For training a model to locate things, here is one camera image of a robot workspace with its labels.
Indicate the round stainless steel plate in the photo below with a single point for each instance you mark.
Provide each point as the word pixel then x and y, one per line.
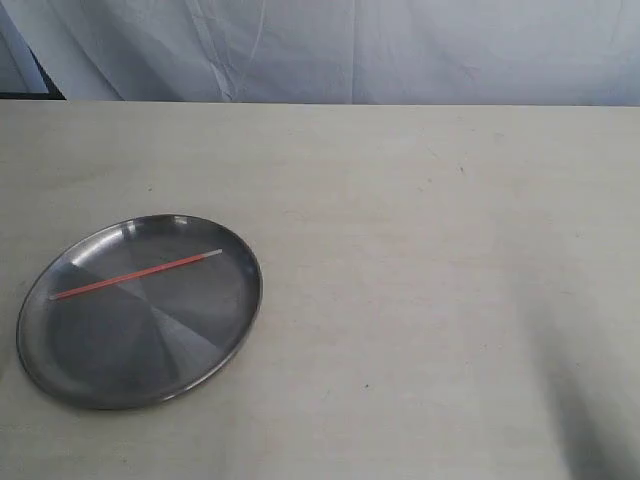
pixel 145 341

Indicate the dark frame panel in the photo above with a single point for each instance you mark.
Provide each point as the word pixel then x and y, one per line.
pixel 23 77

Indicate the red thin stick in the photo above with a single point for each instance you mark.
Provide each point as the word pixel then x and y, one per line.
pixel 134 275

